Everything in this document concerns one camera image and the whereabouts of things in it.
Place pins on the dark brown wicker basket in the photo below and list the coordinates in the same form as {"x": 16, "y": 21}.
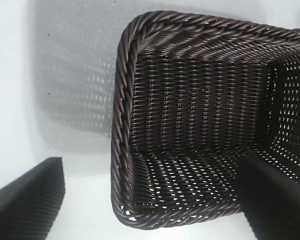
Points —
{"x": 202, "y": 112}

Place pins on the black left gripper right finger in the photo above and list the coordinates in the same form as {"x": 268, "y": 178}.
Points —
{"x": 277, "y": 200}

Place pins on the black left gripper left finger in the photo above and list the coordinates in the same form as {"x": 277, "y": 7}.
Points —
{"x": 25, "y": 200}

